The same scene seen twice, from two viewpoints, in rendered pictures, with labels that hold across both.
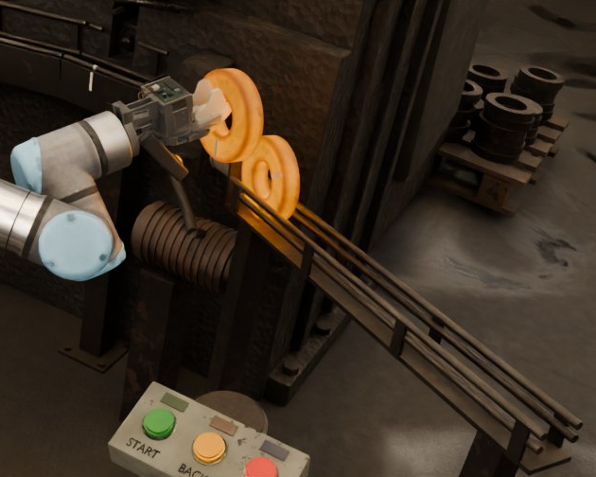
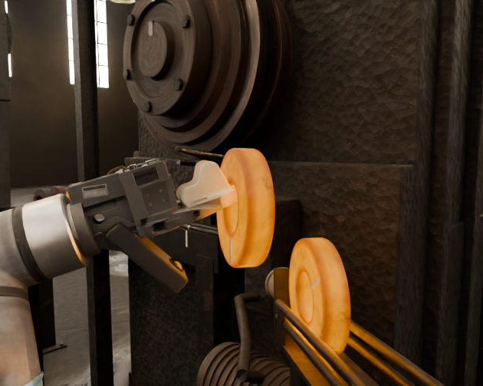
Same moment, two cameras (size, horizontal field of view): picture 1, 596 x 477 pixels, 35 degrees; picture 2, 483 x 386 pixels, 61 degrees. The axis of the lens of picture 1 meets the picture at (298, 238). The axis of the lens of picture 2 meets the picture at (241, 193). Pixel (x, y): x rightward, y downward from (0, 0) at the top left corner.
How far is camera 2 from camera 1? 1.11 m
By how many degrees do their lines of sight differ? 35
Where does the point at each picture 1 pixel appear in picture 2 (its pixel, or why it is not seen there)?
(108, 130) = (40, 208)
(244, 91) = (244, 158)
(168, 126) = (134, 205)
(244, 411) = not seen: outside the picture
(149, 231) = (209, 374)
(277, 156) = (313, 256)
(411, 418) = not seen: outside the picture
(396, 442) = not seen: outside the picture
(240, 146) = (245, 233)
